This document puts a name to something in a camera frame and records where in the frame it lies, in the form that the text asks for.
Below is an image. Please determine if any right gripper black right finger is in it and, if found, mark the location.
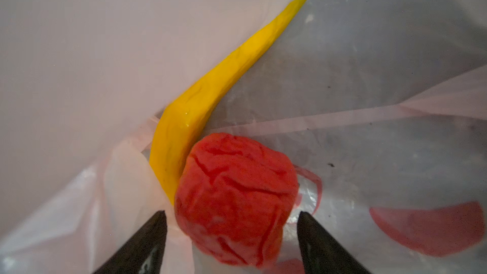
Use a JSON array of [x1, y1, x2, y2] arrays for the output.
[[297, 211, 370, 274]]

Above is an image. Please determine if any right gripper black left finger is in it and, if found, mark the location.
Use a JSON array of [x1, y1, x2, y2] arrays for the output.
[[94, 211, 167, 274]]

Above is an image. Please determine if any red fake apple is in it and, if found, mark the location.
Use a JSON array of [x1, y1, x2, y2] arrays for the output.
[[175, 133, 299, 268]]

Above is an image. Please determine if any yellow fake banana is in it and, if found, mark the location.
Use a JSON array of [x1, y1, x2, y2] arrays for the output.
[[149, 0, 306, 203]]

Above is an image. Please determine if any pink plastic bag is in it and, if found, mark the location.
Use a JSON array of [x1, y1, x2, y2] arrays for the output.
[[1, 0, 486, 273]]

